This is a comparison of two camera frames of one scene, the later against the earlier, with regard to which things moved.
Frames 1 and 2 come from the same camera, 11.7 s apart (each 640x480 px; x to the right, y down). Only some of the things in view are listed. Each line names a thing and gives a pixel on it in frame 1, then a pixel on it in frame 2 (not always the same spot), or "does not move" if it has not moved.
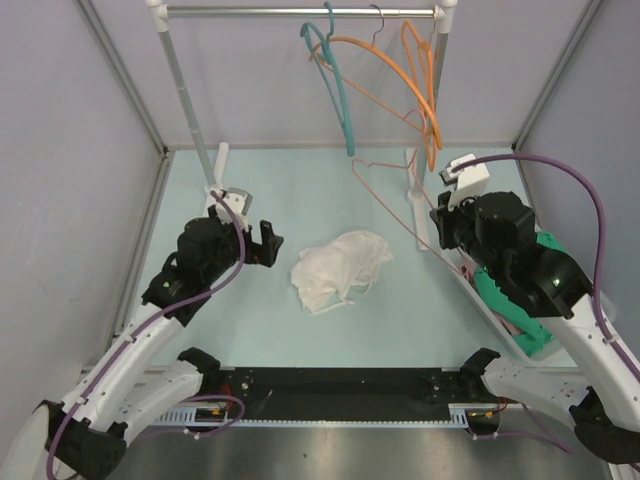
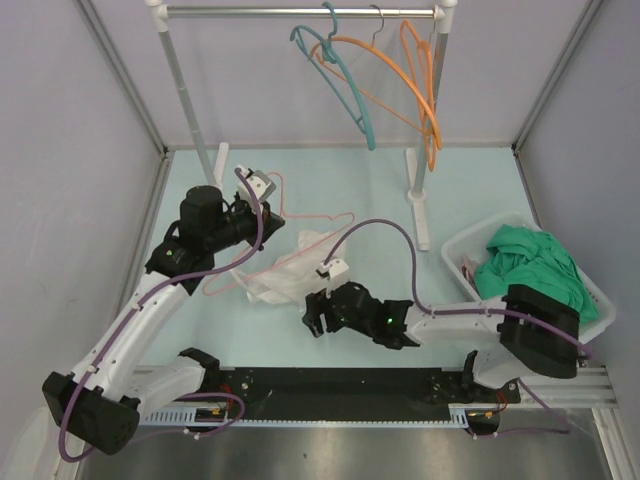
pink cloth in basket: (468, 268) does not move
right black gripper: (443, 216) → (317, 304)
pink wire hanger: (409, 166) → (286, 256)
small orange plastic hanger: (424, 55) does not move
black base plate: (245, 389) does not move
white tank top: (324, 276) → (293, 276)
